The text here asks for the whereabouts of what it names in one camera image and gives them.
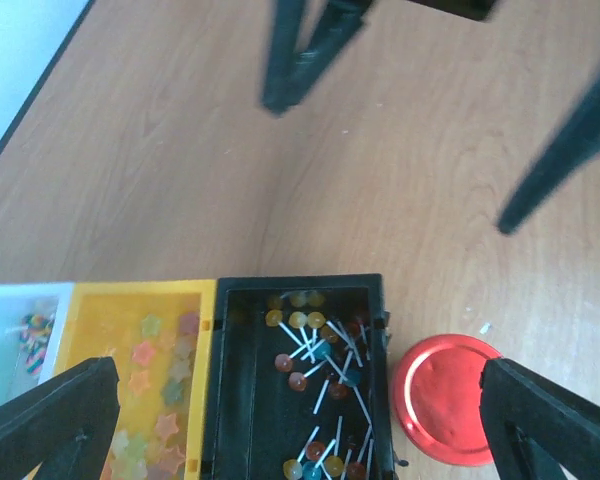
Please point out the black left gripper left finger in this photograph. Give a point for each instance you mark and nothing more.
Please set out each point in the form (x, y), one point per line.
(63, 428)

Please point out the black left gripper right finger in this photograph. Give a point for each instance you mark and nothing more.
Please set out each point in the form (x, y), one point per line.
(535, 428)

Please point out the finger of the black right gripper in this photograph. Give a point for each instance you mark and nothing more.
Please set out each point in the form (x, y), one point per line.
(290, 71)
(576, 142)

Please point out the red jar lid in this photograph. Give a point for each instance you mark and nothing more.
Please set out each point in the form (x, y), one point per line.
(436, 392)

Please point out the white candy bin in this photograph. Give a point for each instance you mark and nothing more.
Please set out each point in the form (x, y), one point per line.
(32, 320)

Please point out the yellow candy bin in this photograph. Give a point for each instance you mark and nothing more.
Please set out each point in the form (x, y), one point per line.
(159, 336)

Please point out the black candy bin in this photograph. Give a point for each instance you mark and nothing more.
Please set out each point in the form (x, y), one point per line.
(298, 380)

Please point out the black enclosure frame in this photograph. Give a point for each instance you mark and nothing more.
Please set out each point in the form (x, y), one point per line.
(33, 37)

